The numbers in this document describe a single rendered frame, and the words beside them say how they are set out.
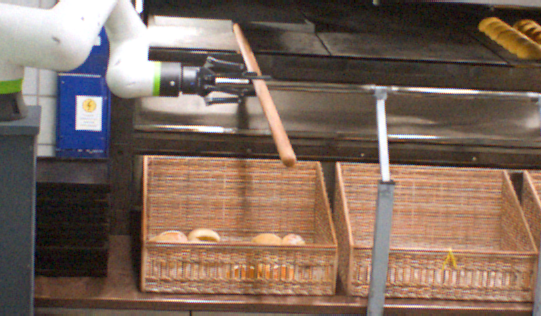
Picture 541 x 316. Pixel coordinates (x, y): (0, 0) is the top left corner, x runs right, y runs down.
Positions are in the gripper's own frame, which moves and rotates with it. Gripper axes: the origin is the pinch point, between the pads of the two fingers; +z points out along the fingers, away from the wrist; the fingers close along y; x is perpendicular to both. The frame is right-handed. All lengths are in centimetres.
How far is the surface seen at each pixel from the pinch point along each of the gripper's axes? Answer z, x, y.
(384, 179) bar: 36.0, 3.6, 24.0
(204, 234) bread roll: -10, -37, 55
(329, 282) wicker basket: 25, -6, 58
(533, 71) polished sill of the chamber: 92, -53, 2
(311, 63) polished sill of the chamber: 21, -54, 3
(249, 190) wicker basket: 4, -48, 44
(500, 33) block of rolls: 92, -97, -3
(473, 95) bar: 64, -16, 3
